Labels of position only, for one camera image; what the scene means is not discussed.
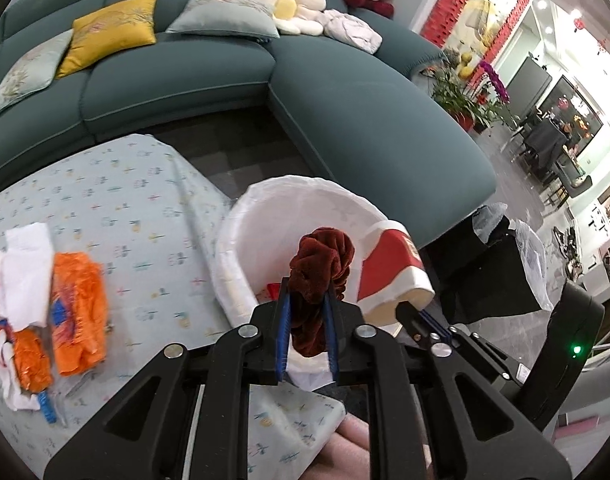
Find grey green pillow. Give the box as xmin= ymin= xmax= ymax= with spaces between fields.
xmin=165 ymin=0 xmax=281 ymax=43

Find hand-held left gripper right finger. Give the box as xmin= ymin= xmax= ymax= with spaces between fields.
xmin=324 ymin=291 xmax=573 ymax=480

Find pale blue embroidered pillow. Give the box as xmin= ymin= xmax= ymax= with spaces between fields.
xmin=0 ymin=29 xmax=74 ymax=128

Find trash bin with white liner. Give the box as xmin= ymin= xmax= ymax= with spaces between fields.
xmin=214 ymin=175 xmax=401 ymax=392

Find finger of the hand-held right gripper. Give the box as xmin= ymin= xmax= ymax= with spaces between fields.
xmin=395 ymin=304 xmax=525 ymax=402

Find black bag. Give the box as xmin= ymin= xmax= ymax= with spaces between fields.
xmin=431 ymin=202 xmax=542 ymax=326

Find red framed wall painting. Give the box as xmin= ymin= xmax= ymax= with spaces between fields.
xmin=419 ymin=0 xmax=541 ymax=57

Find clear plastic bag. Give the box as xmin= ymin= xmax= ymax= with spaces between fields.
xmin=515 ymin=219 xmax=557 ymax=312
xmin=472 ymin=202 xmax=509 ymax=244

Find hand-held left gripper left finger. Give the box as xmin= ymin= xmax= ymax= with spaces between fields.
xmin=44 ymin=277 xmax=292 ymax=480

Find dark teal sofa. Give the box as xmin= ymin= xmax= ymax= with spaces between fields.
xmin=0 ymin=0 xmax=497 ymax=252

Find dark red velvet cloth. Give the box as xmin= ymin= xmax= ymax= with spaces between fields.
xmin=287 ymin=227 xmax=357 ymax=358

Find red and white paper bag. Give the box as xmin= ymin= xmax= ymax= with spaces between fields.
xmin=357 ymin=220 xmax=435 ymax=333

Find yellow embroidered pillow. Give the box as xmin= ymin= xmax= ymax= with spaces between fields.
xmin=55 ymin=0 xmax=158 ymax=80

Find white flower shaped cushion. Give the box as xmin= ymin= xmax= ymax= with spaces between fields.
xmin=238 ymin=0 xmax=327 ymax=37

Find green potted plant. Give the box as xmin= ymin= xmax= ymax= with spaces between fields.
xmin=429 ymin=62 xmax=507 ymax=134

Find crumpled orange plastic bag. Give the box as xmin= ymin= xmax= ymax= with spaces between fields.
xmin=0 ymin=319 xmax=54 ymax=394

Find person's leg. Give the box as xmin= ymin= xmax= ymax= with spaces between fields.
xmin=317 ymin=412 xmax=433 ymax=480

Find blue plastic piece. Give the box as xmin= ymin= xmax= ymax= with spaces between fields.
xmin=35 ymin=392 xmax=56 ymax=426

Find white tissue paper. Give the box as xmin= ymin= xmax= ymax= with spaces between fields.
xmin=0 ymin=222 xmax=56 ymax=332

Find white cabinet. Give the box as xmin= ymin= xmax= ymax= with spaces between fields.
xmin=568 ymin=180 xmax=610 ymax=306

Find orange plastic bag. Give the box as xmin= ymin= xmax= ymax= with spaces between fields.
xmin=0 ymin=319 xmax=54 ymax=394
xmin=50 ymin=251 xmax=110 ymax=377

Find purple orchid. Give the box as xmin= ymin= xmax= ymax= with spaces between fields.
xmin=478 ymin=60 xmax=512 ymax=107

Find dark dining chairs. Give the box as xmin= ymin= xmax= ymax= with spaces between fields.
xmin=514 ymin=114 xmax=570 ymax=187

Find light blue floral tablecloth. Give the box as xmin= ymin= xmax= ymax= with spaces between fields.
xmin=0 ymin=132 xmax=347 ymax=480

